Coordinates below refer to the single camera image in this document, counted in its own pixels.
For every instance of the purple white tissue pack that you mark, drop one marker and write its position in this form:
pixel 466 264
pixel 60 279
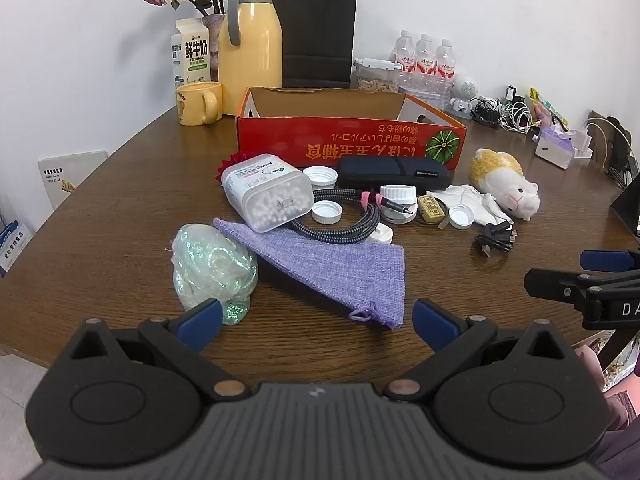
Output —
pixel 552 145

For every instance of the red cardboard box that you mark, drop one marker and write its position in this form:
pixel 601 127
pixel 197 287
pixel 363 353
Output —
pixel 325 137

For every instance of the white bottle cap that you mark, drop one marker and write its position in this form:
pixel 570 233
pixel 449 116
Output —
pixel 326 212
pixel 321 176
pixel 461 216

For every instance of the black paper bag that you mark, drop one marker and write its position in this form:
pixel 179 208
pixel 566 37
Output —
pixel 317 30

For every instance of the yellow white plush toy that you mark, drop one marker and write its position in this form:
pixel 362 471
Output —
pixel 505 180

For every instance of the clear food container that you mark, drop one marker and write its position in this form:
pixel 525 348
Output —
pixel 375 82

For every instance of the yellow thermos jug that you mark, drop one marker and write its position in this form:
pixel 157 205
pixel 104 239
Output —
pixel 250 55

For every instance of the white round jar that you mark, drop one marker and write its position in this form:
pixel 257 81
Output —
pixel 397 194

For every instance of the yellow mug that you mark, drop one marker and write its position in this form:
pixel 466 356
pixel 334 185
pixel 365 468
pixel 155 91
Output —
pixel 195 105

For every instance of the white round speaker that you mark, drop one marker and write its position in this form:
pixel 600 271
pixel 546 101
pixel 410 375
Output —
pixel 465 87

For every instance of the clear cotton swab box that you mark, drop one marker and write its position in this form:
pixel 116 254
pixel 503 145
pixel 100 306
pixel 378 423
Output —
pixel 270 195

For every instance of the blue white carton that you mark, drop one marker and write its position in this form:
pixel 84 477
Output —
pixel 12 245

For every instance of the iridescent plastic bag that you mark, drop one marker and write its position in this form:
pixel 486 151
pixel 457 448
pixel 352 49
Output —
pixel 210 265

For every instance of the white charger plug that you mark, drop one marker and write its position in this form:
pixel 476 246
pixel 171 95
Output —
pixel 380 234

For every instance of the white milk carton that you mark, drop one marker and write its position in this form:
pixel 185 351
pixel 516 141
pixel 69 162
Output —
pixel 192 55

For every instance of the red fabric rose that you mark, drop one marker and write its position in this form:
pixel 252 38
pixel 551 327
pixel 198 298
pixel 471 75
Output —
pixel 235 160

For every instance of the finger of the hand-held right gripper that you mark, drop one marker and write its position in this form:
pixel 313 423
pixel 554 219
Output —
pixel 605 260
pixel 550 281

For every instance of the person's pink clothing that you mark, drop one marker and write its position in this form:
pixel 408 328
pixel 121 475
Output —
pixel 620 410

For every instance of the white cloth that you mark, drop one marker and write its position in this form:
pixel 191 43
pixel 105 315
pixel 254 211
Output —
pixel 467 195

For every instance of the yellow small block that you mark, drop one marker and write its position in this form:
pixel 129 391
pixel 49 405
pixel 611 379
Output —
pixel 430 208

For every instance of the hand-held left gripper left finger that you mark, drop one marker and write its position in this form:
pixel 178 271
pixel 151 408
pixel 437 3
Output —
pixel 202 322

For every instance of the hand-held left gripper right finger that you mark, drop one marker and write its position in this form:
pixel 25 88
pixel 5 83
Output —
pixel 435 322

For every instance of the white board sign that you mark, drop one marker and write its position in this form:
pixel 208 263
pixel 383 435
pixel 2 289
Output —
pixel 70 175

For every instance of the brown charging stand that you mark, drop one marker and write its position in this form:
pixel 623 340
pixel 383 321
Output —
pixel 600 125

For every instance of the dark blue zip pouch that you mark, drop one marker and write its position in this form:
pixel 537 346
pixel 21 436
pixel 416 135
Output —
pixel 390 172

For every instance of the black stand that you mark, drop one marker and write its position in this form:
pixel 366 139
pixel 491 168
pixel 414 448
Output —
pixel 625 207

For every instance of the green yellow snack packets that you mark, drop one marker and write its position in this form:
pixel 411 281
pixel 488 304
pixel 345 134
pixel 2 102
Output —
pixel 547 107

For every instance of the plastic-wrapped water bottle pack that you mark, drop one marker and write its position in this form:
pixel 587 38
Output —
pixel 425 87

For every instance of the glass flower vase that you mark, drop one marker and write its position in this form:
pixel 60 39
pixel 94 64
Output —
pixel 214 45

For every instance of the purple woven pouch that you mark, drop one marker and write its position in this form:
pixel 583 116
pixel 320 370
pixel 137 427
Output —
pixel 325 260

